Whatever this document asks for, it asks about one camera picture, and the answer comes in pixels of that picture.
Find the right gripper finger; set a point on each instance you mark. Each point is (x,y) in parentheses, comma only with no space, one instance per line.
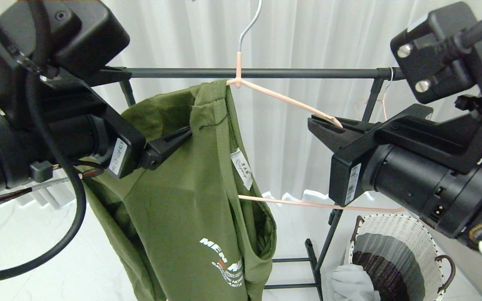
(341,138)

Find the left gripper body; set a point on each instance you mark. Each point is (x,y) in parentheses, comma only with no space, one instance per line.
(36,150)

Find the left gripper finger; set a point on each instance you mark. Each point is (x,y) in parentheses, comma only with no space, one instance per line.
(157,152)

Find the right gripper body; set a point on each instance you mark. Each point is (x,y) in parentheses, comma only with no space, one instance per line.
(408,179)

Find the green printed shirt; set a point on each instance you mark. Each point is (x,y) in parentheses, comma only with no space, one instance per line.
(174,209)

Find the pink clothes hanger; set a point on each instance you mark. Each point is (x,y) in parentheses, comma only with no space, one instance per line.
(384,108)
(239,60)

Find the white laundry basket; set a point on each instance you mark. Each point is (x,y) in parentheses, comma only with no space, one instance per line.
(396,228)

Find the black clothes rack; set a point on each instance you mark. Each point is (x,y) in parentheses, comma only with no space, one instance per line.
(308,73)

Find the white curtain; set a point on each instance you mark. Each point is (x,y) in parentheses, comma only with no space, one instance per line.
(308,33)

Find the pale grey shorts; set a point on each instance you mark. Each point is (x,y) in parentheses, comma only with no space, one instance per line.
(349,284)

